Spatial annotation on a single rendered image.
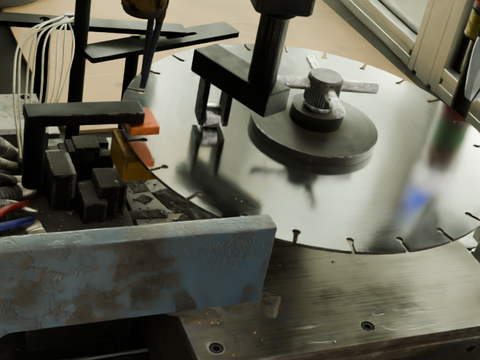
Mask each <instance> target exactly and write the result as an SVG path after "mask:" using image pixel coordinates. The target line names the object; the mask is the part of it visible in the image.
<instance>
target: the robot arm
mask: <svg viewBox="0 0 480 360"><path fill-rule="evenodd" d="M477 34H478V37H477V39H476V42H475V44H474V47H473V51H472V53H471V59H470V63H469V69H468V72H467V78H466V87H465V92H464V96H465V97H466V98H467V99H468V100H469V101H472V102H475V101H476V100H477V99H479V98H480V27H479V30H478V32H477Z"/></svg>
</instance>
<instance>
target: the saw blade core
mask: <svg viewBox="0 0 480 360"><path fill-rule="evenodd" d="M284 48H285V51H286V53H285V52H283V53H282V57H281V63H280V66H279V72H278V76H297V77H307V78H308V75H309V72H310V70H309V68H308V66H307V64H306V62H305V58H306V56H307V55H309V54H313V55H315V57H316V58H317V60H318V62H319V63H320V65H321V67H322V68H326V69H331V70H334V71H336V72H337V73H339V74H340V75H341V77H342V78H343V80H348V81H368V82H376V83H377V84H378V85H379V92H378V93H376V94H362V93H351V92H341V94H340V97H339V99H341V100H343V101H345V102H347V103H349V104H351V105H353V106H355V107H356V108H358V109H359V110H361V111H362V112H364V113H365V114H366V115H367V116H368V117H369V118H370V119H371V120H372V121H373V123H374V124H375V126H376V128H377V131H378V140H377V143H376V147H375V149H374V152H373V154H372V155H371V156H370V157H369V158H368V159H366V160H364V161H362V162H360V163H357V164H353V165H349V166H318V165H313V164H307V163H304V162H300V161H297V160H294V159H290V158H288V157H286V156H283V155H281V154H279V153H277V152H275V151H274V150H272V149H270V148H269V147H268V146H266V145H265V144H263V143H262V142H261V141H260V140H259V139H258V138H257V137H256V136H255V134H254V133H253V131H252V130H251V127H250V124H249V117H250V113H251V109H249V108H248V107H246V106H244V105H243V104H241V103H240V102H238V101H237V100H236V99H234V98H233V100H232V104H231V111H230V114H229V122H228V126H222V125H221V122H220V124H219V126H218V127H205V126H201V125H198V123H197V120H196V116H195V113H194V109H195V104H196V97H197V92H198V87H199V79H200V76H198V75H197V74H195V73H194V72H192V71H191V64H192V59H193V55H194V49H189V50H186V51H181V52H179V53H176V54H172V56H171V55H170V56H167V57H165V58H162V59H160V60H158V61H156V62H154V63H153V64H152V65H151V69H150V72H149V77H148V81H147V85H146V88H145V89H141V88H140V87H139V85H140V82H141V72H140V73H139V74H138V75H137V76H136V77H135V78H134V79H133V80H132V81H131V83H130V84H129V85H128V87H127V89H126V91H125V92H124V95H123V98H122V101H139V103H140V104H141V106H142V108H150V109H151V111H152V112H153V114H154V116H155V118H156V120H157V121H158V123H159V126H160V132H159V134H158V135H142V136H131V135H130V134H129V132H128V130H127V128H126V126H125V124H122V125H121V127H122V131H123V133H124V136H130V137H131V138H132V140H131V141H127V142H128V145H129V147H130V149H131V150H132V151H133V153H134V155H135V156H136V158H137V159H138V160H139V161H140V162H141V164H142V165H143V166H144V167H145V169H146V170H147V171H151V175H152V176H153V177H154V178H156V179H157V180H158V181H159V182H160V183H162V184H163V185H164V186H165V187H166V188H167V189H169V190H170V191H172V192H173V193H175V194H176V195H177V196H179V197H180V198H182V199H183V200H184V201H186V200H188V199H190V198H191V197H193V196H195V194H201V195H198V196H195V197H194V198H192V199H190V200H189V203H190V204H191V205H193V206H195V207H196V208H198V209H200V210H202V211H203V212H205V213H207V214H209V215H211V216H213V217H215V218H217V219H222V218H231V217H240V216H256V215H265V214H268V215H270V216H271V218H272V219H273V220H274V223H275V224H276V226H277V231H276V236H275V239H274V240H276V241H280V242H284V243H287V244H292V242H293V237H294V233H293V232H297V233H299V234H298V236H297V241H296V246H301V247H305V248H309V249H316V250H322V251H330V252H336V253H344V254H351V252H352V250H351V247H350V244H349V242H348V241H347V240H350V241H352V242H353V244H352V246H353V249H354V253H355V254H367V255H383V254H404V253H406V250H407V251H408V252H409V253H411V252H416V251H423V250H427V249H432V248H436V247H439V246H443V245H446V244H449V243H451V241H453V242H454V241H456V240H458V239H461V238H463V237H465V236H466V235H468V234H470V233H471V232H473V231H475V230H476V229H477V228H479V227H480V133H479V132H478V131H477V130H476V129H475V128H474V127H473V126H472V125H471V124H470V123H467V120H466V119H465V118H464V117H462V116H461V115H460V114H458V113H457V112H456V111H454V110H453V109H452V108H451V107H450V106H448V105H447V104H445V103H444V102H442V101H441V100H440V101H438V98H436V97H435V96H433V95H431V94H430V93H428V92H427V91H424V90H423V89H421V88H419V87H417V86H415V85H414V84H412V83H410V82H408V81H404V82H403V83H401V82H402V81H403V79H401V78H399V77H397V76H394V75H393V74H390V73H388V72H385V71H382V70H381V69H378V68H375V67H372V66H369V65H366V67H365V68H364V70H361V69H362V68H363V66H364V64H363V63H361V62H358V61H354V60H351V59H347V58H344V57H341V56H337V55H333V54H328V53H326V58H325V59H323V54H324V53H323V52H320V51H314V50H310V49H303V48H298V47H292V46H285V47H284ZM195 49H197V48H195ZM156 74H158V75H156ZM399 83H401V85H398V84H399ZM139 92H142V93H139ZM431 102H433V103H432V104H431ZM141 140H144V141H141ZM476 147H477V148H476ZM161 167H166V168H167V169H161ZM466 214H468V215H469V216H467V215H466ZM437 230H439V231H442V233H441V232H438V231H437ZM397 239H399V240H401V241H402V242H403V243H402V244H403V245H404V246H402V244H401V243H400V241H397ZM404 247H405V248H406V249H405V248H404Z"/></svg>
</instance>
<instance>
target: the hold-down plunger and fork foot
mask: <svg viewBox="0 0 480 360"><path fill-rule="evenodd" d="M289 21H290V19H288V20H281V19H273V18H270V17H267V16H265V15H263V14H261V16H260V19H259V26H258V30H257V33H256V40H255V44H254V50H253V54H252V58H251V64H250V63H248V62H246V61H244V60H243V59H241V58H240V57H238V56H237V55H235V54H233V53H231V52H230V51H228V50H227V49H225V48H224V47H222V46H220V45H218V44H212V45H209V46H204V47H201V48H197V49H194V55H193V59H192V64H191V71H192V72H194V73H195V74H197V75H198V76H200V79H199V87H198V92H197V97H196V104H195V109H194V113H195V116H196V120H197V123H198V125H201V126H203V125H204V120H205V116H206V108H207V104H208V100H209V92H210V88H211V84H212V85H214V86H215V87H217V88H218V89H220V90H221V97H220V101H219V105H220V107H221V125H222V126H228V122H229V114H230V111H231V104H232V100H233V98H234V99H236V100H237V101H238V102H240V103H241V104H243V105H244V106H246V107H248V108H249V109H251V110H252V111H254V112H255V113H257V114H258V115H259V116H262V117H264V118H265V117H268V116H271V115H274V114H277V113H279V112H282V111H285V110H286V106H287V103H288V100H289V94H290V91H291V89H290V88H289V87H287V86H285V85H284V84H282V83H281V82H279V81H277V80H276V79H277V76H278V72H279V66H280V63H281V57H282V53H283V50H284V44H285V40H286V34H287V31H288V27H289Z"/></svg>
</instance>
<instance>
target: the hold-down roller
mask: <svg viewBox="0 0 480 360"><path fill-rule="evenodd" d="M220 121H221V107H220V105H219V104H207V108H206V116H205V120H204V125H203V126H205V127H218V126H219V124H220Z"/></svg>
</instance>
